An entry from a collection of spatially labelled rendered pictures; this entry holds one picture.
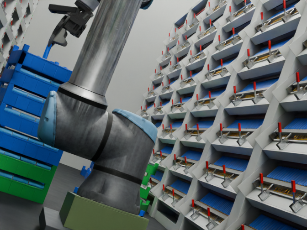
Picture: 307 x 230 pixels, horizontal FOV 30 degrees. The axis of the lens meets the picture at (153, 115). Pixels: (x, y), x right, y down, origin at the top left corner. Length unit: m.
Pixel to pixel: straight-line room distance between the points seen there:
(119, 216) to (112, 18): 0.55
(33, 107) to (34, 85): 0.08
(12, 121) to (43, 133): 0.67
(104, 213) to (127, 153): 0.18
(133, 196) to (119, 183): 0.06
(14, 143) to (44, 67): 0.32
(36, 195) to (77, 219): 0.75
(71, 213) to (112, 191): 0.13
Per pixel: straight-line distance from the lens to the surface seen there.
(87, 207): 1.59
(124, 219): 1.60
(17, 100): 2.25
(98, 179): 1.63
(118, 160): 1.62
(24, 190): 2.31
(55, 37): 2.29
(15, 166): 2.28
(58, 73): 2.29
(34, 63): 2.27
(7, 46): 4.91
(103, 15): 1.62
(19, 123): 2.26
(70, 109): 1.59
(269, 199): 2.02
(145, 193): 3.70
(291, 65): 2.27
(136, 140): 1.63
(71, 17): 2.29
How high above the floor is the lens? 0.30
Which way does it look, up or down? 5 degrees up
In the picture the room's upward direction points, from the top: 21 degrees clockwise
